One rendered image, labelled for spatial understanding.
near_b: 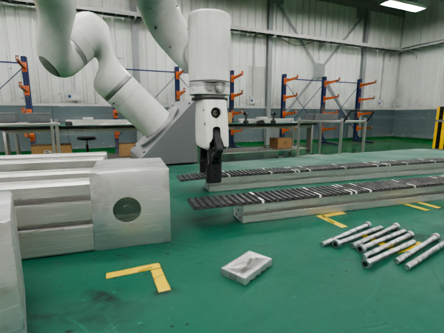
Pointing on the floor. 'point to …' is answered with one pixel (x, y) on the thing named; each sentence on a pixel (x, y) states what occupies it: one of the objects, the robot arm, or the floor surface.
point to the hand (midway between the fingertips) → (209, 171)
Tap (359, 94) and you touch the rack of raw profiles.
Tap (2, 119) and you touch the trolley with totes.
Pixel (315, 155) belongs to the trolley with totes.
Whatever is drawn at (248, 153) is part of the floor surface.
